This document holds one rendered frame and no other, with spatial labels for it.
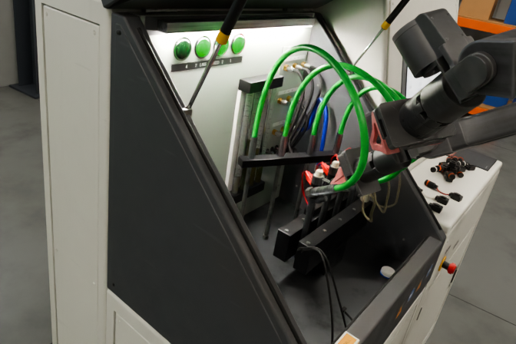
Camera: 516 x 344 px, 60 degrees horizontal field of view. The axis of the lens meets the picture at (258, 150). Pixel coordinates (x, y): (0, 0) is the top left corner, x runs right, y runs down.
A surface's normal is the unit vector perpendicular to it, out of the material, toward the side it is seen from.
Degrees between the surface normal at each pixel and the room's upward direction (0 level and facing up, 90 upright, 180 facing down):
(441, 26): 39
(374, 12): 90
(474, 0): 90
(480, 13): 90
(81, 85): 90
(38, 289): 0
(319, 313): 0
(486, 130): 69
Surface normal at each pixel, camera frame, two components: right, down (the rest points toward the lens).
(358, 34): -0.62, 0.24
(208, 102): 0.77, 0.36
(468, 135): -0.18, -0.07
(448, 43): 0.32, -0.36
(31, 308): 0.15, -0.90
